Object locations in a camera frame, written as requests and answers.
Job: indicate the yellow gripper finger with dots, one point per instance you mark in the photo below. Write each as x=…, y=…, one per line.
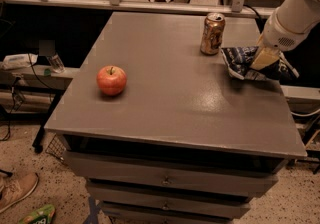
x=265, y=55

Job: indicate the blue chip bag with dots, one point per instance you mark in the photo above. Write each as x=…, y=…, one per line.
x=238, y=61

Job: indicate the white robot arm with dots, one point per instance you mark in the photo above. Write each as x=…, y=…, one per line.
x=286, y=28

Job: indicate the orange soda can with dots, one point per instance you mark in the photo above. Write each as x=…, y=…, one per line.
x=214, y=24

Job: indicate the green snack bag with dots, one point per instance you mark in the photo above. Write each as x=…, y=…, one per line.
x=43, y=215

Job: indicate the red apple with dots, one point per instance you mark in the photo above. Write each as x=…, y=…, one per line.
x=111, y=80

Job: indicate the clear plastic water bottle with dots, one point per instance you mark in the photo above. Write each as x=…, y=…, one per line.
x=56, y=63

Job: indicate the low grey side bench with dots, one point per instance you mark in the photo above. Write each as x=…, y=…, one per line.
x=34, y=79

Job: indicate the white tissue pack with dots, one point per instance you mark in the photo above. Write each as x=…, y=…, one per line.
x=17, y=61

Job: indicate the tan sneaker shoe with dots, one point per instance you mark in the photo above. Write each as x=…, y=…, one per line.
x=14, y=191

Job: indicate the wire mesh basket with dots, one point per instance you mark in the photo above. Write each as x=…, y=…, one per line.
x=56, y=149

